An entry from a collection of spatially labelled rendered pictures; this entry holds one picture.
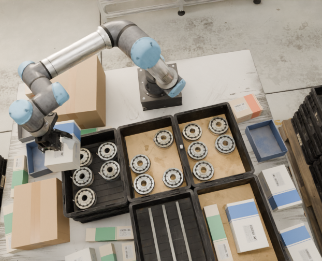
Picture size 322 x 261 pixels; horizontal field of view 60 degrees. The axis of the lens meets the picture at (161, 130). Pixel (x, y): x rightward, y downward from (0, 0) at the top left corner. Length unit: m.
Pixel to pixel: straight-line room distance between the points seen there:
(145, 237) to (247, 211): 0.48
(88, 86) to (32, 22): 2.15
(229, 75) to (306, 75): 1.19
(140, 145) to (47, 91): 0.65
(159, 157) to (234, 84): 0.71
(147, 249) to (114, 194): 0.31
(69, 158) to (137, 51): 0.52
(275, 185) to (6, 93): 2.61
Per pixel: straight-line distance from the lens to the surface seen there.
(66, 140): 1.22
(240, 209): 1.32
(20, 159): 1.81
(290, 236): 1.49
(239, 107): 1.68
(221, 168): 1.45
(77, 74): 1.77
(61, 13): 3.69
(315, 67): 3.03
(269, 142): 1.69
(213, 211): 1.33
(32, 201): 1.57
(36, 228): 1.52
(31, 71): 1.11
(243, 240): 1.30
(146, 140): 1.52
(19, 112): 1.01
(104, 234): 1.50
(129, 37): 1.13
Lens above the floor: 2.20
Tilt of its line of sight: 63 degrees down
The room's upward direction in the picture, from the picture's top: 11 degrees counter-clockwise
